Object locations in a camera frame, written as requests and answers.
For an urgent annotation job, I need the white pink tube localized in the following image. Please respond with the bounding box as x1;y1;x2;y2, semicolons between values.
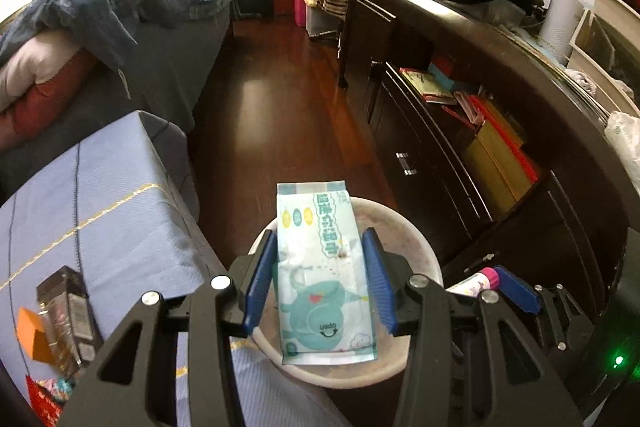
447;268;500;298

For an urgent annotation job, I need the teal wet wipes pack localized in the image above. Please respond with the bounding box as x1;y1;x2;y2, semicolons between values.
276;181;378;365

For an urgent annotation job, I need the red snack wrapper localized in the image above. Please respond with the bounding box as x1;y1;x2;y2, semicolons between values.
25;376;75;427

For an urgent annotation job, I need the white round trash bin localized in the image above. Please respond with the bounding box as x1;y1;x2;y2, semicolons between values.
246;196;445;390

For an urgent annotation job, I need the blue checked tablecloth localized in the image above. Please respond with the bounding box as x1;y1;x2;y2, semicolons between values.
1;112;345;426

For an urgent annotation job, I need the dark wooden dresser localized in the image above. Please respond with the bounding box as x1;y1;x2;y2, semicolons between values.
336;0;640;358

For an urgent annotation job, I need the silver brown foil bag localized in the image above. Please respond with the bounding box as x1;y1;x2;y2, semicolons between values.
37;265;103;379

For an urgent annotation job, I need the orange cube block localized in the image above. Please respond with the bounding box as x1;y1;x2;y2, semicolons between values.
15;307;55;365

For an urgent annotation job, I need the dark blue duvet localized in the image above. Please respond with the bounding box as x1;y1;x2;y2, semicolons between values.
0;0;246;73

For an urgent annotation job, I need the pink and red folded quilt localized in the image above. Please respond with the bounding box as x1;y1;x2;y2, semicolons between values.
1;29;98;150

